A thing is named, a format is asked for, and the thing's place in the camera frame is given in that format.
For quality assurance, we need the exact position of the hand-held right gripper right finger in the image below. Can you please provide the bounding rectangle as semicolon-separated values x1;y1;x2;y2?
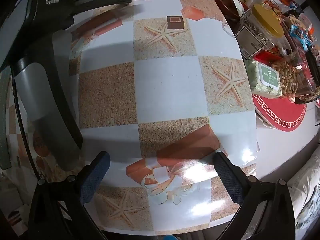
212;152;296;240

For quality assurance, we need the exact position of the checkered printed tablecloth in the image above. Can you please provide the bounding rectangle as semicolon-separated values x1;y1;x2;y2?
5;0;258;230

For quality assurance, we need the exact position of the green wet wipes pack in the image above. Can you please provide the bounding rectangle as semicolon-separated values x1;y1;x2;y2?
245;59;283;99

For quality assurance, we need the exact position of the red round mat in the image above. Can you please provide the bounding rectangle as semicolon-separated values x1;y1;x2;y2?
251;94;307;132

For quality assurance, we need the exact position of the clear jar with yellow lid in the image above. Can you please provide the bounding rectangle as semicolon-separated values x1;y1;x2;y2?
235;4;287;62

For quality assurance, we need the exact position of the grey patterned sofa blanket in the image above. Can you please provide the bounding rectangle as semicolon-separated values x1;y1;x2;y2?
286;152;320;230

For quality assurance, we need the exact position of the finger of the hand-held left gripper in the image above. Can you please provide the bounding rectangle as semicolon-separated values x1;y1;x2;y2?
11;34;84;172

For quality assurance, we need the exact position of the clear bag of peanuts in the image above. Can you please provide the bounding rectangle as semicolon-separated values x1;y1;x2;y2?
272;51;319;104

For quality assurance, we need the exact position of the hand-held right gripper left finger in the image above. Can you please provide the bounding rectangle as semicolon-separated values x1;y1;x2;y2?
28;151;111;240

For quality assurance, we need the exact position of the pile of assorted packets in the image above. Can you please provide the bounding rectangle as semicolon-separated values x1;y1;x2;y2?
257;0;320;55

